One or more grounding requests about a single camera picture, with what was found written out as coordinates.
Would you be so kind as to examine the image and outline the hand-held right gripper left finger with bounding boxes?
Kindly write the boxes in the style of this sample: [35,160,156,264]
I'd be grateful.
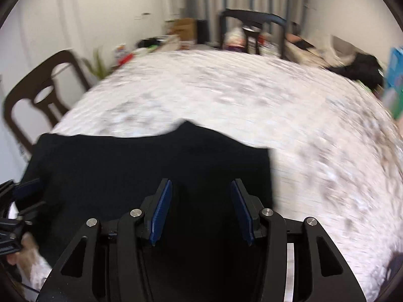
[36,178,174,302]

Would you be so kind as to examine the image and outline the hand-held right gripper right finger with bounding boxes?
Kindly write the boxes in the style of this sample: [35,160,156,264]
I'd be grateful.
[230,178,367,302]

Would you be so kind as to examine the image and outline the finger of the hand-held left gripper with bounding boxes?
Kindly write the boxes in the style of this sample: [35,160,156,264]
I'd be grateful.
[16,200,48,221]
[0,178,45,202]

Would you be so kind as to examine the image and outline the black pants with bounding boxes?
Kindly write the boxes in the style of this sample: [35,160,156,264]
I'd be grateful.
[23,121,273,302]

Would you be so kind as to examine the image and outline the person's left forearm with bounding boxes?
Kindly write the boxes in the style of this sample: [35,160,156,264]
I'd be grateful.
[16,253,54,292]

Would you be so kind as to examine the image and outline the person's left hand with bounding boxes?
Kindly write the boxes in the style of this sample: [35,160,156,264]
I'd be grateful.
[7,232,42,267]

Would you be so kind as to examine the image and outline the dark wooden chair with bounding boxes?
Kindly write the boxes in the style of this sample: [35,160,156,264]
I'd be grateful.
[3,49,91,155]
[219,8,288,59]

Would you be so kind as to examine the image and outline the green potted plant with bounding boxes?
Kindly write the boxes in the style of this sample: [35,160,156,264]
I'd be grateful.
[83,47,110,81]

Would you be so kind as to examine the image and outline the white plastic bag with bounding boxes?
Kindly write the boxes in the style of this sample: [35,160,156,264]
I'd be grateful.
[224,26,250,53]

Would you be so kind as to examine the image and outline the cardboard box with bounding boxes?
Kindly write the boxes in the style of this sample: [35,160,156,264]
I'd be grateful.
[164,18,198,51]

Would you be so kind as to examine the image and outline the black speaker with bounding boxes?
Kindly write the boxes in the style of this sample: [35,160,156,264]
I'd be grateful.
[196,19,210,44]

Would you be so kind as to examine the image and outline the black bag on sofa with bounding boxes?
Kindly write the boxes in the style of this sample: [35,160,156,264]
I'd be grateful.
[327,53,385,91]

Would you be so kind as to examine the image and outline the green plastic bottle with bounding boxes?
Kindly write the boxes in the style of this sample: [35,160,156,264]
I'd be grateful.
[382,86,403,121]

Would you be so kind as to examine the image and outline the white cloth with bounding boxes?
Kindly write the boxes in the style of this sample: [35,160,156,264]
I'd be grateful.
[327,34,356,66]

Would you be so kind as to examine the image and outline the blue plastic bottle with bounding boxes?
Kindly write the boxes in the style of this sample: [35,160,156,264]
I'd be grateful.
[384,47,403,90]

